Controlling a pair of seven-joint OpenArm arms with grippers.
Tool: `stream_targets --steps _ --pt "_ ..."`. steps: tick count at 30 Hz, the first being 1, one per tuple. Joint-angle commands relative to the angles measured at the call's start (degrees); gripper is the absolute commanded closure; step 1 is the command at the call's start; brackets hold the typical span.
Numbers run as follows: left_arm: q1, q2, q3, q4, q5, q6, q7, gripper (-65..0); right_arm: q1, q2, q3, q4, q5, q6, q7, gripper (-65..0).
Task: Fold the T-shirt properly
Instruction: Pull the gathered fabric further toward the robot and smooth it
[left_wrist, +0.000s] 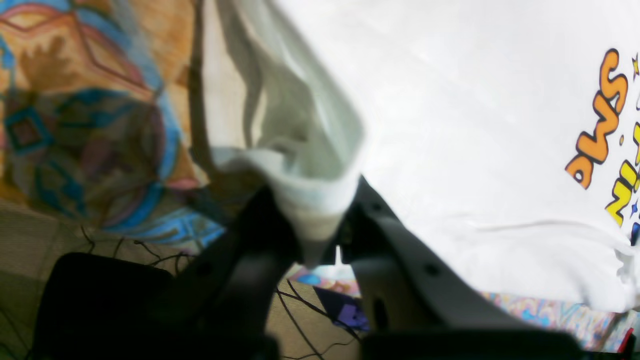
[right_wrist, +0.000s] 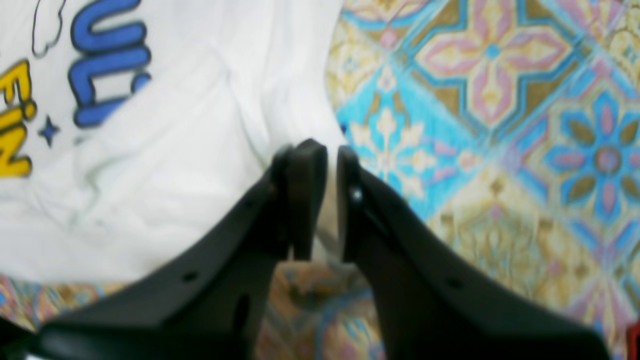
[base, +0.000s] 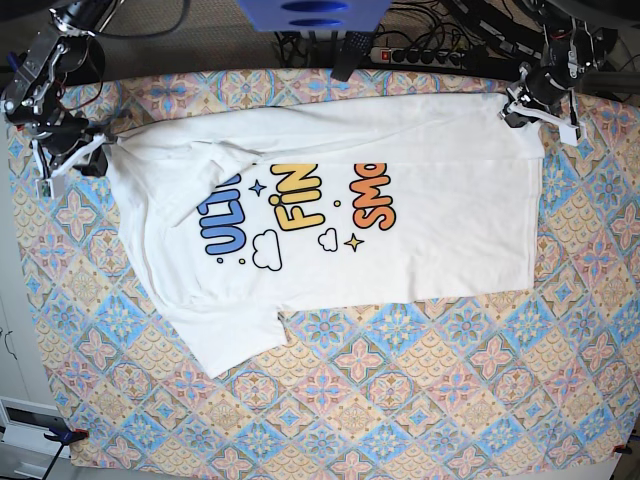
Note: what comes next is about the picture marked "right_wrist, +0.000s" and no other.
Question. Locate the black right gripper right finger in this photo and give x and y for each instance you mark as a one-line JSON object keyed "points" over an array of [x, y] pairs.
{"points": [[431, 304]]}

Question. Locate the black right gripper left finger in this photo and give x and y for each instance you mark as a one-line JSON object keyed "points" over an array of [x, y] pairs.
{"points": [[207, 303]]}

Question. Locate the white printed T-shirt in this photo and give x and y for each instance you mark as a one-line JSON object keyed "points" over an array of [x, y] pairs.
{"points": [[130, 127]]}

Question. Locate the colourful patterned tablecloth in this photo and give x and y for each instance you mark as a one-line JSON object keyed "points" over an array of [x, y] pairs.
{"points": [[511, 127]]}

